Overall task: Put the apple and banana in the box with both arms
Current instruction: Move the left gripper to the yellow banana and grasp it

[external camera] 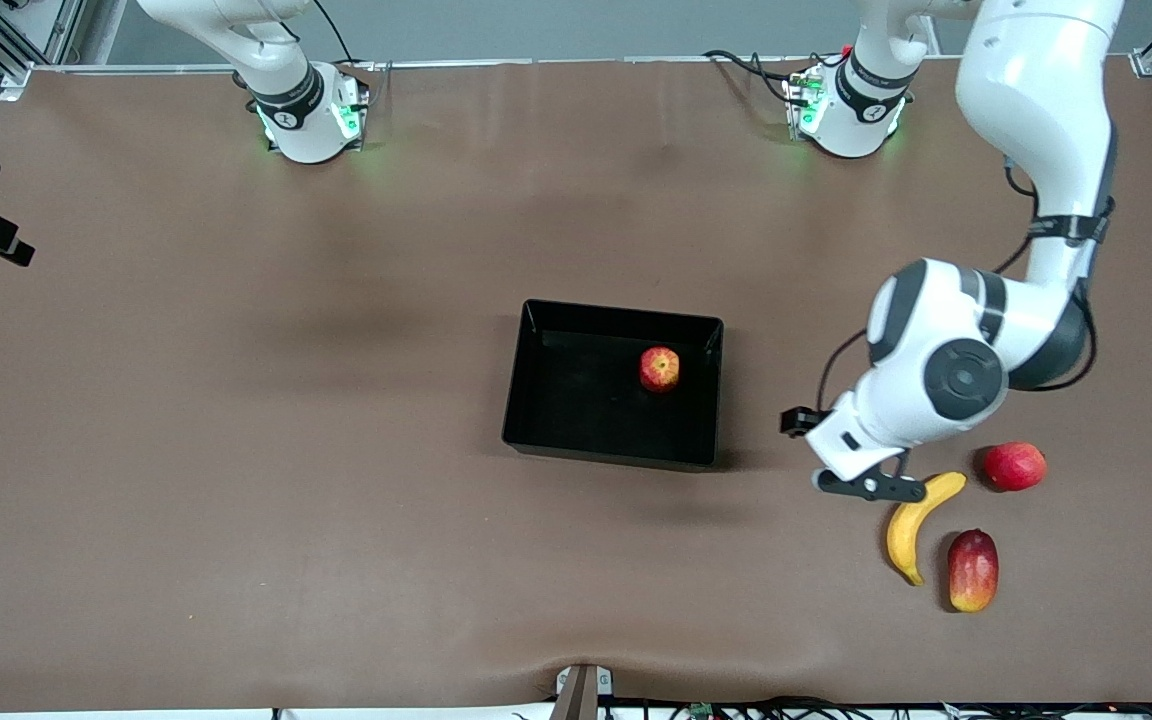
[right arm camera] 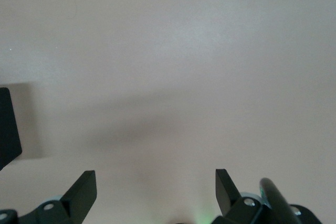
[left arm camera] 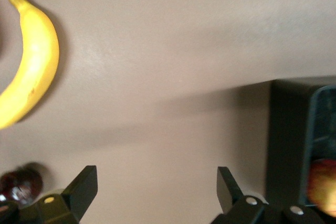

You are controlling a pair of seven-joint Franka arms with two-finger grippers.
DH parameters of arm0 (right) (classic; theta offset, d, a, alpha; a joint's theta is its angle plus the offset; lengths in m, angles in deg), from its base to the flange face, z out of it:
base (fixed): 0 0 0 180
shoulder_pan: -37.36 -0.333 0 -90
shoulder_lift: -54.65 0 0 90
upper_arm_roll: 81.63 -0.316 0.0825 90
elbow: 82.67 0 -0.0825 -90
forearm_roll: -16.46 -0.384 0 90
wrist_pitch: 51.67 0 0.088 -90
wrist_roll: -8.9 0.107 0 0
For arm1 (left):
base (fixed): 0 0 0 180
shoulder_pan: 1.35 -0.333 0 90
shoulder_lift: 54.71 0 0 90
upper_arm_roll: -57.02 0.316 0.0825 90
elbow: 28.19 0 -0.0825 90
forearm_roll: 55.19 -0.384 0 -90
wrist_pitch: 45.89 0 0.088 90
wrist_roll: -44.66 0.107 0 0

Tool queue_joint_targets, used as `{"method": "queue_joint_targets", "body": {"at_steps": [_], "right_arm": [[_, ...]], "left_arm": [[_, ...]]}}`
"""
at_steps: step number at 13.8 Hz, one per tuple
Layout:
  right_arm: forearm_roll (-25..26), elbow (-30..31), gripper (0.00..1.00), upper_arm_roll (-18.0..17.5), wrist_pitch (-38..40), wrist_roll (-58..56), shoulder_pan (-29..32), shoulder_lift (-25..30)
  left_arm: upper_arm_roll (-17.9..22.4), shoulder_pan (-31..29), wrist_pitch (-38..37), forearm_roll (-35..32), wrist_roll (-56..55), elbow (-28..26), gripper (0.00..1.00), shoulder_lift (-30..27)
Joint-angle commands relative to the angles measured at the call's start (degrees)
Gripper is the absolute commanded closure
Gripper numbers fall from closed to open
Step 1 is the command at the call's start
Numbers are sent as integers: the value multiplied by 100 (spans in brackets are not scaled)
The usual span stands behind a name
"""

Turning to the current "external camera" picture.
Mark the red yellow mango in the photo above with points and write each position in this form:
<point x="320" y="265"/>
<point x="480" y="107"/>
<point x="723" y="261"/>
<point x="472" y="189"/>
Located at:
<point x="973" y="570"/>

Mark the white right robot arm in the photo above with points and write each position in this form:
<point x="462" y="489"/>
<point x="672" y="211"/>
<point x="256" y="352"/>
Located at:
<point x="296" y="110"/>

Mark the metal table clamp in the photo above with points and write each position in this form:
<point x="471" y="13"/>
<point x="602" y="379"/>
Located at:
<point x="581" y="695"/>

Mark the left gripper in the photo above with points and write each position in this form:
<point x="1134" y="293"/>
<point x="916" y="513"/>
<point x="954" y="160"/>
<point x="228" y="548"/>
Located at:
<point x="798" y="420"/>

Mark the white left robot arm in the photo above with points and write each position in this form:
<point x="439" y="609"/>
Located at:
<point x="1036" y="90"/>

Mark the small green circuit board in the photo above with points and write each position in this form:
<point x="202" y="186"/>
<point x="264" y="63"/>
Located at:
<point x="702" y="710"/>

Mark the black rectangular plastic box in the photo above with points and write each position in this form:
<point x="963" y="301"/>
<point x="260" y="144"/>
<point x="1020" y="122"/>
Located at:
<point x="576" y="400"/>

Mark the yellow banana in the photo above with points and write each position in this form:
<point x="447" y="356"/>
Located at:
<point x="904" y="535"/>

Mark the red yellow striped apple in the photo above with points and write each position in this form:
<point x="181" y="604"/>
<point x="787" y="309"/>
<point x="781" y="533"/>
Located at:
<point x="659" y="369"/>

